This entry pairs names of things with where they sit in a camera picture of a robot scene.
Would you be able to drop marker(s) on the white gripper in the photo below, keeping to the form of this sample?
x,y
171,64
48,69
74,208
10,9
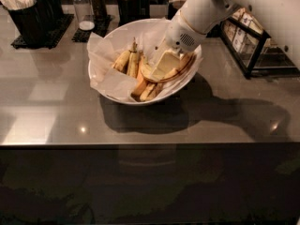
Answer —
x,y
180,37

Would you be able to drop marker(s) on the long yellow banana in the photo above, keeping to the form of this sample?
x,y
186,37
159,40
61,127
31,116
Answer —
x,y
186,60

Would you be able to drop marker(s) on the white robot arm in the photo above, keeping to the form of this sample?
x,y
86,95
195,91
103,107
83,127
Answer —
x,y
279,18

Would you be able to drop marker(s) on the short yellow banana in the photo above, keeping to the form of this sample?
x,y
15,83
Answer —
x,y
133,62
121,62

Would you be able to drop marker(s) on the green-tipped yellow banana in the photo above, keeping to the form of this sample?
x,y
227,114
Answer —
x,y
151,91

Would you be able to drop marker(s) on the orange-tinted banana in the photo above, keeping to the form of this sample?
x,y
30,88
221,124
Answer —
x,y
141,81

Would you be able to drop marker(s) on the left short yellow banana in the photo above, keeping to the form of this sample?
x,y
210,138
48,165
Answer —
x,y
121,62

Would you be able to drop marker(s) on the white paper liner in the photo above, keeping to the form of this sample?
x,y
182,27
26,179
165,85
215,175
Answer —
x,y
133,65

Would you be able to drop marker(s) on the black stir stick holder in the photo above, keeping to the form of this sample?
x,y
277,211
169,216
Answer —
x,y
133,10

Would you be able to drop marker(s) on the black rubber mat small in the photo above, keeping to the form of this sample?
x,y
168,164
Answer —
x,y
101,27

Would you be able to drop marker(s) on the dark pepper shaker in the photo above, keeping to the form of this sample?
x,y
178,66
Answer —
x,y
99,9

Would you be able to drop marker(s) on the black rubber mat left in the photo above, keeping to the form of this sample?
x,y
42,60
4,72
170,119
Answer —
x,y
52,37

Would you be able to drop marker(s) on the clear salt shaker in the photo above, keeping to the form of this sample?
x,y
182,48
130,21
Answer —
x,y
84,15

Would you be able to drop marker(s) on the black cutlery holder back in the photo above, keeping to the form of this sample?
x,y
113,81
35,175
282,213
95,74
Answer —
x,y
50,11

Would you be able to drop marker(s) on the black cutlery holder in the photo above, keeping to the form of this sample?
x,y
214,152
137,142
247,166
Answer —
x,y
50,11
24,14

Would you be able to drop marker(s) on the black cutlery holder front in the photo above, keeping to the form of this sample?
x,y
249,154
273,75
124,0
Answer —
x,y
24,14

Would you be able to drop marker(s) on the black wire condiment rack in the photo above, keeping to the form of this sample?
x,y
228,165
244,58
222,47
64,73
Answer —
x,y
253,50

